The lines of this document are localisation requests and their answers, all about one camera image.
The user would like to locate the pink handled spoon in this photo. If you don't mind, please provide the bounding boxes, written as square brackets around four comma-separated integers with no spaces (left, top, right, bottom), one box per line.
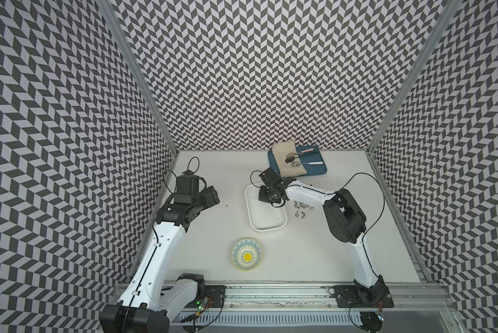
[289,148,315,157]

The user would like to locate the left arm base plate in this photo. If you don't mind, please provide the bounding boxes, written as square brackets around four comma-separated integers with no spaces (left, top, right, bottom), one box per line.
[184,284,227,309]

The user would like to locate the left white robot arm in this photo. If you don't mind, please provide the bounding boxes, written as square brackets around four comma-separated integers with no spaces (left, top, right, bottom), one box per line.
[100,186,220,332]

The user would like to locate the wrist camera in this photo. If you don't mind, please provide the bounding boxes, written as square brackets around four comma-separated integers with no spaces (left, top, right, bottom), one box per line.
[259,168,282,187]
[175,174,200,196]

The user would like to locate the yellow patterned bowl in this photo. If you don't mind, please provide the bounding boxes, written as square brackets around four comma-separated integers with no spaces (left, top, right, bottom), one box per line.
[231,238,263,271]

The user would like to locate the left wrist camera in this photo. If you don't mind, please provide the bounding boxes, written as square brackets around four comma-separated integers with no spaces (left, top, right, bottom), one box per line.
[175,174,200,196]

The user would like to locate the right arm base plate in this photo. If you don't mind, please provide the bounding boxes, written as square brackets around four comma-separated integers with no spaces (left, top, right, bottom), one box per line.
[332,284,395,309]

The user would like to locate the dark handled spoon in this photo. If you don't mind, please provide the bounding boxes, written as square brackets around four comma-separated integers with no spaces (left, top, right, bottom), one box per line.
[285,153,314,163]

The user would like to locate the white storage box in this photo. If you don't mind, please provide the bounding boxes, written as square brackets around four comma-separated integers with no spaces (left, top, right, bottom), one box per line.
[245,185,288,233]

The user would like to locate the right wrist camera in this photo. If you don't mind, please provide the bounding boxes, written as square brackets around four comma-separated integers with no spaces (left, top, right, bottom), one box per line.
[259,168,282,187]

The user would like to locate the teal tray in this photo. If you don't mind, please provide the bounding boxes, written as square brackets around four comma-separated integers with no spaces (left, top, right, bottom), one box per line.
[268,146,327,176]

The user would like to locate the beige cloth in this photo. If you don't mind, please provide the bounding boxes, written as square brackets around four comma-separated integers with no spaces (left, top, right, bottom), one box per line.
[271,140,307,177]

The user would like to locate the removed silver wing nuts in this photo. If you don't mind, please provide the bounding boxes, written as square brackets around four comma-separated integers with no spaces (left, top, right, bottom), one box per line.
[294,201,314,219]

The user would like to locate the white handled spoon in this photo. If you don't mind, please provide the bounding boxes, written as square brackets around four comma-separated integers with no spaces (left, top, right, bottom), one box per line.
[291,161,324,167]

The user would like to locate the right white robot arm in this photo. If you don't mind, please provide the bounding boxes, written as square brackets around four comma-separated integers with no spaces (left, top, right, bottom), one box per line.
[259,169,389,307]

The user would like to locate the aluminium rail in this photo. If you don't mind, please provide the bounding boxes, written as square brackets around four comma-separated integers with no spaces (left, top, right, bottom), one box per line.
[219,282,457,312]

